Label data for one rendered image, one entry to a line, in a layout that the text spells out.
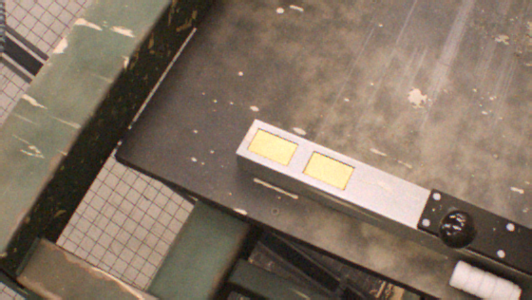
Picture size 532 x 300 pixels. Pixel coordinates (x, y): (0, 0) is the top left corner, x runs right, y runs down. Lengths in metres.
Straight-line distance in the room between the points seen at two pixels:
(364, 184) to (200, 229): 0.21
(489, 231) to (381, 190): 0.13
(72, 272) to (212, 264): 0.17
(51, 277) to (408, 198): 0.40
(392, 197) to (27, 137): 0.42
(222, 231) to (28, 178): 0.24
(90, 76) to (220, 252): 0.26
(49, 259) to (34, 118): 0.16
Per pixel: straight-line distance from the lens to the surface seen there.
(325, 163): 0.80
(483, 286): 0.78
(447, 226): 0.65
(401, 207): 0.78
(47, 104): 0.82
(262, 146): 0.81
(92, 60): 0.84
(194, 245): 0.85
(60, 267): 0.78
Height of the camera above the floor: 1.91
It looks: 20 degrees down
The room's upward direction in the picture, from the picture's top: 52 degrees counter-clockwise
